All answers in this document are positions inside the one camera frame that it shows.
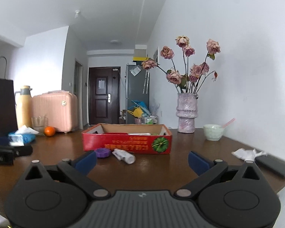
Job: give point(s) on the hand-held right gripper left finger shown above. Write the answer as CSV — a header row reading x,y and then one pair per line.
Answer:
x,y
85,162

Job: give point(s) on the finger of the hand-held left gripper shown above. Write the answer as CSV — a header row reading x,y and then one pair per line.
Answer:
x,y
21,150

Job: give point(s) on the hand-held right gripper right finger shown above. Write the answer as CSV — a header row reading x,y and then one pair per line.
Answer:
x,y
199,162

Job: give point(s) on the purple cap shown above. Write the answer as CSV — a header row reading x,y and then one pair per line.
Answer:
x,y
102,153

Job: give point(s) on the small white bottle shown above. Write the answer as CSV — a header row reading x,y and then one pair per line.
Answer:
x,y
124,156

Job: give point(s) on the red cardboard box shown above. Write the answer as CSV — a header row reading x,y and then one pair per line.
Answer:
x,y
123,144

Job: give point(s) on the blue tissue pack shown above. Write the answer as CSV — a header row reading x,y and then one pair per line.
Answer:
x,y
20,139

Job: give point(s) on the clear drinking glass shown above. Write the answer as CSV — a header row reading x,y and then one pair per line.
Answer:
x,y
39,123

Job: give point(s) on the white ceramic bowl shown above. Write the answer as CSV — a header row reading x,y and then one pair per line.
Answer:
x,y
213,133

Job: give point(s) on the orange fruit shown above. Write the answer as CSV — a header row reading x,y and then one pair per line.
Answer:
x,y
49,131

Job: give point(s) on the yellow thermos jug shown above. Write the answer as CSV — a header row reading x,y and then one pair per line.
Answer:
x,y
23,106

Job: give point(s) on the crumpled white tissue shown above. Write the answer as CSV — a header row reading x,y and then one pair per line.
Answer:
x,y
245,154

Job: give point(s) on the black paper bag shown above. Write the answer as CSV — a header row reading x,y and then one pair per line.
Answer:
x,y
2,104

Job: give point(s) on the pink drinking straw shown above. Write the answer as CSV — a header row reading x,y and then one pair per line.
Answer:
x,y
228,122

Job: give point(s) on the pale purple textured vase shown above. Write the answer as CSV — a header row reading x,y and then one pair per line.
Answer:
x,y
186,114

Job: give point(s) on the pink ribbed suitcase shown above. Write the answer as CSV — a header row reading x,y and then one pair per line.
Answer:
x,y
54,111

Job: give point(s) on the clear plastic organizer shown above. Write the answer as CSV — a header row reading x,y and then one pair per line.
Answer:
x,y
150,120

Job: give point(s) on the dark wooden door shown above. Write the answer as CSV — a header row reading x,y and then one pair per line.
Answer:
x,y
104,95

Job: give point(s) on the yellow and blue hangers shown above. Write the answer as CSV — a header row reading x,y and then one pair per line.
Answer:
x,y
137,110

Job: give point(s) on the black flat case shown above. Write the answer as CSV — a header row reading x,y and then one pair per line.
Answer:
x,y
274,166

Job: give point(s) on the dried pink roses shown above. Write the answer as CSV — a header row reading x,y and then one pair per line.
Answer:
x,y
180,76

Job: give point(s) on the grey refrigerator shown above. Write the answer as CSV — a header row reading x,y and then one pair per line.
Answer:
x,y
137,87

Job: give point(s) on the yellow box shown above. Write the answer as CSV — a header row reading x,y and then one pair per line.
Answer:
x,y
140,58

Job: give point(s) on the round ceiling lamp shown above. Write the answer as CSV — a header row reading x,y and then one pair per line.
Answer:
x,y
115,42

